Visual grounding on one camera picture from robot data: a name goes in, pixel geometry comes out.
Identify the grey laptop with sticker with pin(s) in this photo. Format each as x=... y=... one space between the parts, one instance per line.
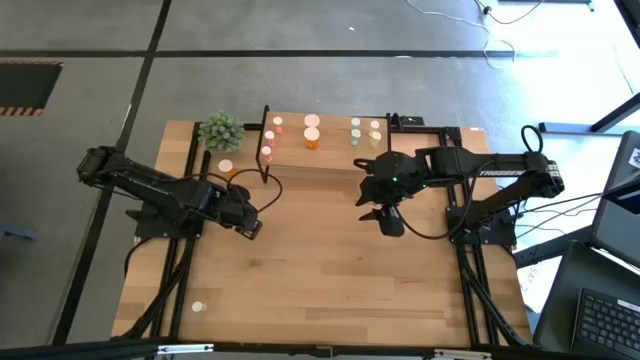
x=617 y=225

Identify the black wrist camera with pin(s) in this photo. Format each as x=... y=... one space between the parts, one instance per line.
x=391 y=221
x=251 y=230

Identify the black metal bar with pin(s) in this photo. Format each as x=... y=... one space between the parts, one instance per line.
x=550 y=248

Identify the green artificial plant in pot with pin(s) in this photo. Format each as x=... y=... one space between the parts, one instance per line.
x=221 y=132

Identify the small black box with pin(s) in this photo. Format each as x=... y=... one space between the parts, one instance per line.
x=412 y=120

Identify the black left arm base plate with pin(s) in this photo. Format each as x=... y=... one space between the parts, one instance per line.
x=150 y=232

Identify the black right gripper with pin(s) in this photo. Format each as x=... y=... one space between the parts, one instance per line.
x=397 y=175

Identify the black hatch with hazard stripes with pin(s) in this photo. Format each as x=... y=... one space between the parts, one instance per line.
x=25 y=87

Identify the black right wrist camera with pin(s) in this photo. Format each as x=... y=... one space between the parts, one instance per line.
x=391 y=221

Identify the silver metal bracket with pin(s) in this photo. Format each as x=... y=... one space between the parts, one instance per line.
x=462 y=354
x=185 y=348

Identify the black aluminium table frame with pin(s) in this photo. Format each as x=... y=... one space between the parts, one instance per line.
x=250 y=126

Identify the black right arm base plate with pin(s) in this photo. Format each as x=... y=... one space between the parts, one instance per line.
x=500 y=235

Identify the black crossbar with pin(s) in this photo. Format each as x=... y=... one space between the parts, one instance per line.
x=280 y=351

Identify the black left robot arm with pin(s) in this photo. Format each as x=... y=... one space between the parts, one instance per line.
x=150 y=187

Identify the dark blue object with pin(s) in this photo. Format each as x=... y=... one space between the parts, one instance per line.
x=17 y=234

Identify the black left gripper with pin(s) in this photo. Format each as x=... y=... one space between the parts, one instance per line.
x=232 y=207

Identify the black laptop with keyboard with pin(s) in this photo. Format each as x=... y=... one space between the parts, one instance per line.
x=565 y=310

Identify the wooden shelf black metal frame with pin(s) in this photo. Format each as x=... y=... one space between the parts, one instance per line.
x=325 y=160

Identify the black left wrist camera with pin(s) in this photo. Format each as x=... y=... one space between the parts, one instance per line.
x=251 y=230

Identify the white paper sheet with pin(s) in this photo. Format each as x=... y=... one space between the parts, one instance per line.
x=532 y=287

